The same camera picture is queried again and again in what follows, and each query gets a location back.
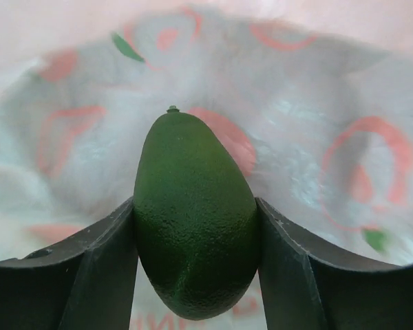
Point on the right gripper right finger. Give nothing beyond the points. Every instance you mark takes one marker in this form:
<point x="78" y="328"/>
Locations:
<point x="310" y="283"/>

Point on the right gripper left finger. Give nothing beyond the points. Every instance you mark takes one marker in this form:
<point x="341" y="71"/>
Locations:
<point x="85" y="281"/>

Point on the pink plastic bag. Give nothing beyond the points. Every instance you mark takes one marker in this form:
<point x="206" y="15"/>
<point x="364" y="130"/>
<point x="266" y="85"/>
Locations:
<point x="313" y="99"/>

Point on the dark green avocado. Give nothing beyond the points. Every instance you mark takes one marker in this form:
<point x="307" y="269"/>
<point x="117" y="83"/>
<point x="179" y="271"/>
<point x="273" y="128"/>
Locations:
<point x="197" y="228"/>

